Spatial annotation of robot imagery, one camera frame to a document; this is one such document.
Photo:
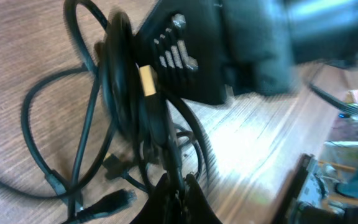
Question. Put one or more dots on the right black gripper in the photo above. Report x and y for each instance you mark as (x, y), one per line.
(266, 40)

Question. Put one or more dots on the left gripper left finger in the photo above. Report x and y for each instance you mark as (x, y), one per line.
(158, 208)

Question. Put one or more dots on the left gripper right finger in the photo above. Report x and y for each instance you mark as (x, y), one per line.
(197, 204)

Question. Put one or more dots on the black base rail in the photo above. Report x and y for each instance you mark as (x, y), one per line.
(307, 199)

